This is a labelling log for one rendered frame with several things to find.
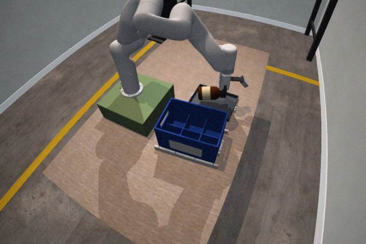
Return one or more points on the brown glass bottle with cream label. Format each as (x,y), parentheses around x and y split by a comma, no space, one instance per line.
(208,93)

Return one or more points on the blue plastic crate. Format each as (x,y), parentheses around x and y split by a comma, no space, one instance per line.
(183,129)

